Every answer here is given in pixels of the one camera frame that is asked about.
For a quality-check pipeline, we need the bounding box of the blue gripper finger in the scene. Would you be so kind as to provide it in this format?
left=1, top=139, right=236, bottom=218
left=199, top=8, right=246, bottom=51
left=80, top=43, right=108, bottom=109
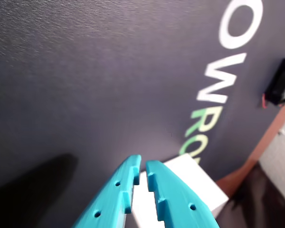
left=72, top=154, right=143, bottom=228
left=145, top=160, right=220, bottom=228

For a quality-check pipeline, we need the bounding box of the small black battery pack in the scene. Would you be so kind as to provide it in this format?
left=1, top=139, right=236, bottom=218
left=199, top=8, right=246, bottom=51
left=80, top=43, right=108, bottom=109
left=261, top=58, right=285, bottom=109

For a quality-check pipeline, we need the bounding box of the white open cardboard box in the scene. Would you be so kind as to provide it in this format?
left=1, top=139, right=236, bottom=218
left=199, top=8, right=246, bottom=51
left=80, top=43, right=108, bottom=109
left=132, top=153, right=230, bottom=228

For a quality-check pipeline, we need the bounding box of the dark mat with WOWROBO print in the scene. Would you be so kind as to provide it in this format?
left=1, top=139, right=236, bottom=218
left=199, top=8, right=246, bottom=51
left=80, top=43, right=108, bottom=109
left=0, top=0, right=285, bottom=228

